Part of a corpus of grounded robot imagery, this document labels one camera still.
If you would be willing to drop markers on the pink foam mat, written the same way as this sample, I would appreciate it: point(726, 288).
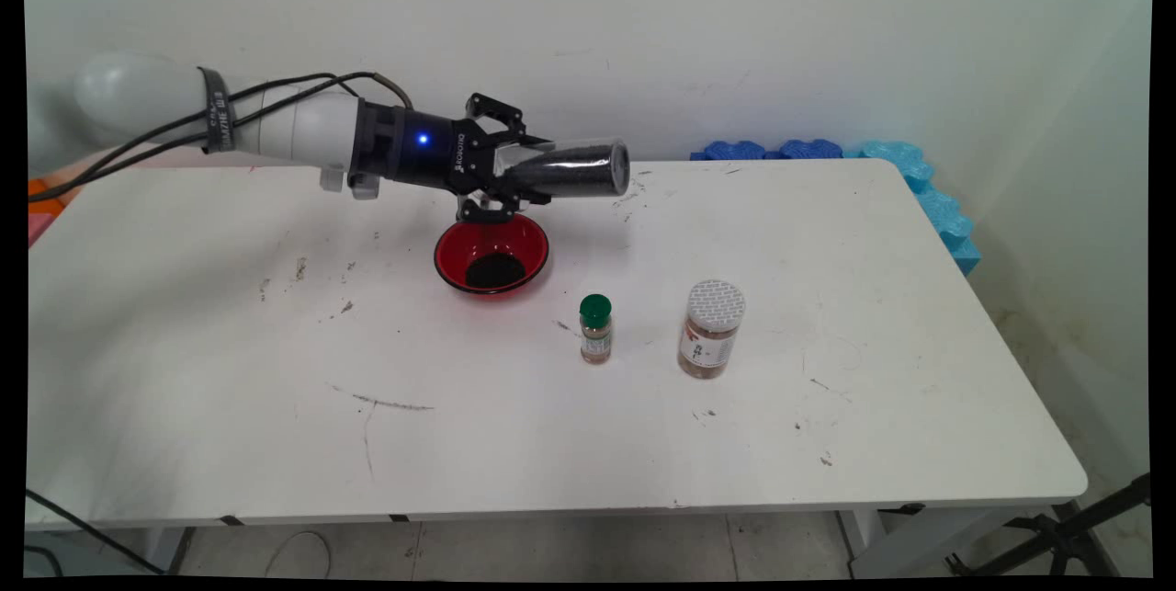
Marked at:
point(37, 228)

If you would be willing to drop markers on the small green-capped spice bottle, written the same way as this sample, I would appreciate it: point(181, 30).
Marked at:
point(595, 334)

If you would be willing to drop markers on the white-lidded brown spice jar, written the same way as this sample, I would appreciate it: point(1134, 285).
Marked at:
point(707, 343)

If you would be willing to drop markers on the white table leg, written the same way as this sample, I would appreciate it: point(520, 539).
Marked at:
point(910, 545)
point(163, 550)

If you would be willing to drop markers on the pile of black seeds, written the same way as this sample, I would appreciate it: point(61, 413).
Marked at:
point(496, 271)

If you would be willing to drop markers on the black tripod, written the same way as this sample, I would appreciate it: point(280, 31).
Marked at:
point(1066, 536)

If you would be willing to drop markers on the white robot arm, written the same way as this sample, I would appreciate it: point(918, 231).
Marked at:
point(138, 95)

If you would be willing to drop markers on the dark blue foam mat piece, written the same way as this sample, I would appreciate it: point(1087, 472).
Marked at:
point(735, 151)
point(810, 150)

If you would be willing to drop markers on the orange foam mat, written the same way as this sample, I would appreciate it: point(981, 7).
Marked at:
point(41, 205)

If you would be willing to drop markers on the clear jar of black seeds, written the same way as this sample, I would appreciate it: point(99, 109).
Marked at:
point(579, 176)

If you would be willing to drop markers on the light blue foam mat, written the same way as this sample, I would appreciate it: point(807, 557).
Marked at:
point(946, 223)

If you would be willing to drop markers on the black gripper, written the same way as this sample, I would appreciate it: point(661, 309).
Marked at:
point(404, 145)

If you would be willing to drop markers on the red bowl with black rim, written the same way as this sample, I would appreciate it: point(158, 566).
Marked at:
point(459, 246)

